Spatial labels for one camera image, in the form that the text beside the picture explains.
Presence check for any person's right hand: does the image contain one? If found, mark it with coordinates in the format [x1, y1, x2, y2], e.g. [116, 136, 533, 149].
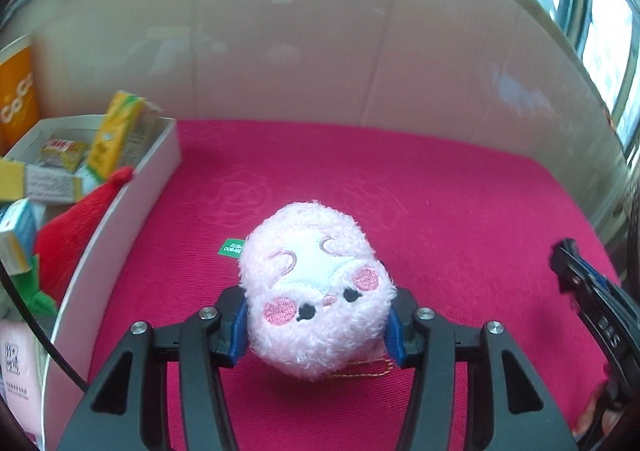
[571, 366, 628, 438]

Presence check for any pink plush toy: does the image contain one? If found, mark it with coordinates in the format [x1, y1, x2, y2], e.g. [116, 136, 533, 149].
[218, 201, 398, 382]

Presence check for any black cable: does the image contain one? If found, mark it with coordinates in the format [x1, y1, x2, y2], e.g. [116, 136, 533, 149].
[0, 258, 90, 393]

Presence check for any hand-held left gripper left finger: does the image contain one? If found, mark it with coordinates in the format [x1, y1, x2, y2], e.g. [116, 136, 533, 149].
[57, 286, 249, 451]

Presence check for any blue white medicine box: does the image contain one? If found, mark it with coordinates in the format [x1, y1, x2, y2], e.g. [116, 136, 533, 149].
[0, 198, 40, 277]

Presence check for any white cardboard tray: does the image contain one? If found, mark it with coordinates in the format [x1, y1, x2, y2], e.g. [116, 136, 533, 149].
[0, 115, 182, 451]

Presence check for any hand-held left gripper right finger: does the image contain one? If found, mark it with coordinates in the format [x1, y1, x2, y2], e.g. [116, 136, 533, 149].
[385, 288, 578, 451]

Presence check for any red cloth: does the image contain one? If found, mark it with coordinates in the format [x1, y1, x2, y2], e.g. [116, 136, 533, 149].
[85, 118, 626, 451]

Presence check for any orange drink cup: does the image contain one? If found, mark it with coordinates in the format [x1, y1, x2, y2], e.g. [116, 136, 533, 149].
[0, 33, 43, 156]

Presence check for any pink tissue pack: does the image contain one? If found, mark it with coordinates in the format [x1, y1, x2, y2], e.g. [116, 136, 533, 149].
[0, 321, 46, 437]

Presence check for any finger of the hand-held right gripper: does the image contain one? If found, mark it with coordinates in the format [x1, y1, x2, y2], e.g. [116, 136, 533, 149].
[575, 251, 623, 294]
[549, 237, 588, 314]

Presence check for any yellow tissue pack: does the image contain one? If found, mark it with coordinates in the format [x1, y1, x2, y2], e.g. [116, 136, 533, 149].
[86, 90, 163, 182]

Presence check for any yellow white medicine box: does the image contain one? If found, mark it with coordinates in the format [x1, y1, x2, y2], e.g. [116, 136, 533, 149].
[0, 158, 85, 205]

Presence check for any red green plush toy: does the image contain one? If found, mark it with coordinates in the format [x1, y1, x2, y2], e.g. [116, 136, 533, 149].
[20, 166, 136, 317]

